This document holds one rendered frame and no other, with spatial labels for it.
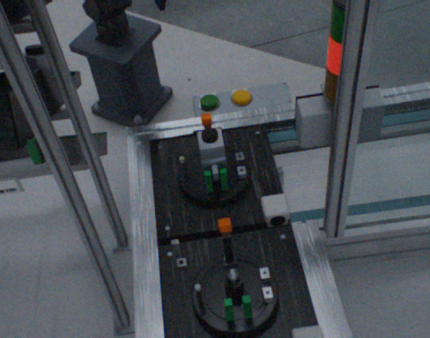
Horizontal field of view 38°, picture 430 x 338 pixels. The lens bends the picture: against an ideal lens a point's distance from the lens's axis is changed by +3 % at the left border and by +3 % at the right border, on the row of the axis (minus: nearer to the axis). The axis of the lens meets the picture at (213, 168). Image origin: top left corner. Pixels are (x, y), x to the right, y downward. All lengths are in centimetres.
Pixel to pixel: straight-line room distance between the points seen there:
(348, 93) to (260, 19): 233
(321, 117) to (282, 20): 225
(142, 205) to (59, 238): 20
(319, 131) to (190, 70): 70
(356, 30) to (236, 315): 47
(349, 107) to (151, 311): 46
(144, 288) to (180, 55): 73
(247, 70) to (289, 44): 146
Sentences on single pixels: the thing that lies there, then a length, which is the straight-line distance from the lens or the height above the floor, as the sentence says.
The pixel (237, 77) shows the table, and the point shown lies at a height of 86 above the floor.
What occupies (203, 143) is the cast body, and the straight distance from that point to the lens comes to 107.
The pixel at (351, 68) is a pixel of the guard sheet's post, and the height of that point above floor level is 134.
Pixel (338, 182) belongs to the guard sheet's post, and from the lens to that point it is 98.
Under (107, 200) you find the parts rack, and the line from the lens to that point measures 112.
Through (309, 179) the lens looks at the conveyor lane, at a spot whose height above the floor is 92.
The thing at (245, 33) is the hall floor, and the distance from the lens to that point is 308.
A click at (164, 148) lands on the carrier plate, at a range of 123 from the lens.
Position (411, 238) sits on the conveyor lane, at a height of 92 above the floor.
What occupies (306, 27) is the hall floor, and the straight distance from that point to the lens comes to 309.
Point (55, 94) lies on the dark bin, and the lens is 95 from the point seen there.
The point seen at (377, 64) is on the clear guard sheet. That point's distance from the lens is 84.
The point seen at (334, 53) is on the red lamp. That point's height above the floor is 134.
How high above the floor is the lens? 187
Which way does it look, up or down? 50 degrees down
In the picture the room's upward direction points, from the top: 7 degrees counter-clockwise
